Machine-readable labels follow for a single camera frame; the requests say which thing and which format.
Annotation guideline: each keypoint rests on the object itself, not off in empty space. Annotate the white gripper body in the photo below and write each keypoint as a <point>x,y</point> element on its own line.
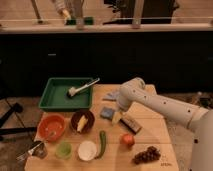
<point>123,103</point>

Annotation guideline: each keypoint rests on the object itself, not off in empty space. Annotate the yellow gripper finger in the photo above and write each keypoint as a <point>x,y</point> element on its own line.
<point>116,117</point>

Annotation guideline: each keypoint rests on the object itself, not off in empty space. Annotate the blue sponge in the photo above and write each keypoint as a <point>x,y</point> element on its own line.
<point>107,113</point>

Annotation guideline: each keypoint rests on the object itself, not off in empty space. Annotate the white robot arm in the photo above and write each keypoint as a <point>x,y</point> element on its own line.
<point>198,120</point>

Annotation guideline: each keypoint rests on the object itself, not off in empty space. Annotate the green plastic cup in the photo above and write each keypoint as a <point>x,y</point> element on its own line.
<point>63,150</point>

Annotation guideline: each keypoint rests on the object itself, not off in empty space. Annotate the metal measuring cup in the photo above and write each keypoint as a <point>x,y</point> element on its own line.
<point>40,150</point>

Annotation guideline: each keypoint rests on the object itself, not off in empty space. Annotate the blue folded cloth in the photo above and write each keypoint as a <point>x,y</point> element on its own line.
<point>111,96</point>

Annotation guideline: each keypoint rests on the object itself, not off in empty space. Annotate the black brown eraser block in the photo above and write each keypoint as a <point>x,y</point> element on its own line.
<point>131,123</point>

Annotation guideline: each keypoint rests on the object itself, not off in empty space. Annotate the green chili pepper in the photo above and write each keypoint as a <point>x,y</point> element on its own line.
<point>103,140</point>

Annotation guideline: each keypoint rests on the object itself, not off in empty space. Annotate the red tomato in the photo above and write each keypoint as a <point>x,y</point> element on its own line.
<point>127,139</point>

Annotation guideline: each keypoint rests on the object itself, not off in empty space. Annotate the yellow banana piece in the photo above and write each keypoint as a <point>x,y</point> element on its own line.
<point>82,122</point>

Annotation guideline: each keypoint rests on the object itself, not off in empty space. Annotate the dark brown bowl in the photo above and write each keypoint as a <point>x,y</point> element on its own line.
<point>76,117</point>

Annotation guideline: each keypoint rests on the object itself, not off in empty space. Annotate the dark grape bunch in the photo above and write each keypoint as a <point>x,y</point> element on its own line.
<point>149,155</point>

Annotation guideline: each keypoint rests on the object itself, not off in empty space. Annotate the green plastic tray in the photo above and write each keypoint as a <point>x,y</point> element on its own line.
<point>55,95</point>

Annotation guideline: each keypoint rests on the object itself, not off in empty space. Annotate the orange plastic bowl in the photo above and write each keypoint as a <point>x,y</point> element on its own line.
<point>51,127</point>

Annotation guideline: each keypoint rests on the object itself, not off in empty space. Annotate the black tripod leg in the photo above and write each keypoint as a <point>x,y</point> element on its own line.
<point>15,108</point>

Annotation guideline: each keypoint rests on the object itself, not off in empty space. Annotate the silver fork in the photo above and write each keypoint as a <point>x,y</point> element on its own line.
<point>30,152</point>

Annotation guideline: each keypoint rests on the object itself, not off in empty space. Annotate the dish brush with metal handle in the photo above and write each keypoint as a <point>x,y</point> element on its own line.
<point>73,90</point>

